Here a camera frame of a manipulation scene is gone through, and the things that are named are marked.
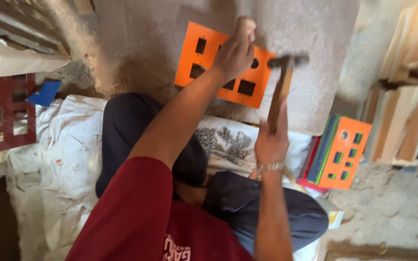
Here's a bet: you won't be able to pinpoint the person's right hand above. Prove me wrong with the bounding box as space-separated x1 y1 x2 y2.
254 103 290 168

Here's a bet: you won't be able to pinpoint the person's left hand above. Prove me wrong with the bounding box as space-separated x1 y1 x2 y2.
212 16 258 83

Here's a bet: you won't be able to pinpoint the wooden handled hammer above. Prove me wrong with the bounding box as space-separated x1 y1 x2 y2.
266 54 310 135

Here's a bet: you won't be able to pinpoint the orange panel with cutouts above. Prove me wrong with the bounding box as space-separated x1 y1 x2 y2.
174 21 277 109

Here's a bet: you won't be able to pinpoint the grey stone work block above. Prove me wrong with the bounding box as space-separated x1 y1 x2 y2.
92 0 360 136

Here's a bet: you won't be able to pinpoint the pile of small nails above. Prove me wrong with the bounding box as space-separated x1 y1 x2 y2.
194 127 254 165

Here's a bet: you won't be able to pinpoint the stack of coloured cutout panels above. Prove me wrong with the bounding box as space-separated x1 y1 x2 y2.
297 115 373 194

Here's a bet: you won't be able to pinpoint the small yellow white packet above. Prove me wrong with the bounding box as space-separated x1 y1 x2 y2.
327 210 344 230

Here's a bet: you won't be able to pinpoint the heap of wooden boxes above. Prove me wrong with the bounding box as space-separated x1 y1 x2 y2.
360 0 418 179

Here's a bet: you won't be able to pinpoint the blue panel offcut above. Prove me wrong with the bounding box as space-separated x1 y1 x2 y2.
27 80 63 108

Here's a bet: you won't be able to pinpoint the white woven sack cloth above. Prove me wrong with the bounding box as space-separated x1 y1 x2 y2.
5 95 322 261

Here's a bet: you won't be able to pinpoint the wooden planks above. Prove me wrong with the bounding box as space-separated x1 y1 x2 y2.
0 0 70 56

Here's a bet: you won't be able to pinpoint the dark red cutout panel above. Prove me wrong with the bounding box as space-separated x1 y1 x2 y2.
0 73 37 157

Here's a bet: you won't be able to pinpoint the silver wrist bracelet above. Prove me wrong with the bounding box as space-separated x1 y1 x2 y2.
258 162 285 173

